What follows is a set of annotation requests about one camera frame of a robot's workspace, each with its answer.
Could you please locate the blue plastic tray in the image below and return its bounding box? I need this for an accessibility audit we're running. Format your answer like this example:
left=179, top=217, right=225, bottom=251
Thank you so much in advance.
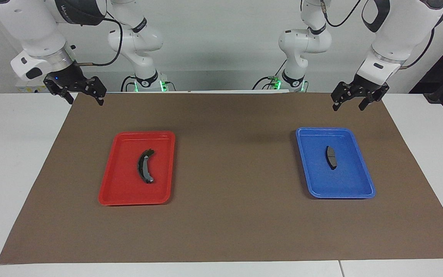
left=295, top=127, right=376, bottom=199

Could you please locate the curved brake shoe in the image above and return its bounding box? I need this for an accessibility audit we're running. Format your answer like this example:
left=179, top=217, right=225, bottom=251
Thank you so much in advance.
left=137, top=148, right=156, bottom=184

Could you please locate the black base cable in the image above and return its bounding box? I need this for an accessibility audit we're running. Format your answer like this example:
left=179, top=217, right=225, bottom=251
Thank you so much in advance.
left=253, top=76, right=280, bottom=90
left=120, top=75, right=137, bottom=92

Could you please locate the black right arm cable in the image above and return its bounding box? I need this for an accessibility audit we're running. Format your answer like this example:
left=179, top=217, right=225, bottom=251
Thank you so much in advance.
left=79, top=17, right=124, bottom=67

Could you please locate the brown table mat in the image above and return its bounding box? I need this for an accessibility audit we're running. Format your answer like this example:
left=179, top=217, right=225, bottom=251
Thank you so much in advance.
left=0, top=92, right=443, bottom=264

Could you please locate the red plastic tray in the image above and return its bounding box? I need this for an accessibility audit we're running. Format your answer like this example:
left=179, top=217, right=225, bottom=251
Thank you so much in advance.
left=98, top=131, right=176, bottom=206

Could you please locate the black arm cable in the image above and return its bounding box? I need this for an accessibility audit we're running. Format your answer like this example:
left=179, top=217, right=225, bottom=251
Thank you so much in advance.
left=79, top=17, right=124, bottom=67
left=320, top=0, right=437, bottom=70

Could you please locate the white wall socket box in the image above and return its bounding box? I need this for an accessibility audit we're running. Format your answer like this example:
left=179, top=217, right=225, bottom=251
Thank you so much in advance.
left=16, top=79, right=47, bottom=93

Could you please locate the dark brake pad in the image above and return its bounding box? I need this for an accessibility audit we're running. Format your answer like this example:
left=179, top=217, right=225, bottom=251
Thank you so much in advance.
left=325, top=145, right=338, bottom=170

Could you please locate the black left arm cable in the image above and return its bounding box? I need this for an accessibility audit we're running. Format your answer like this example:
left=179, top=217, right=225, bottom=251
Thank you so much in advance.
left=320, top=0, right=437, bottom=70

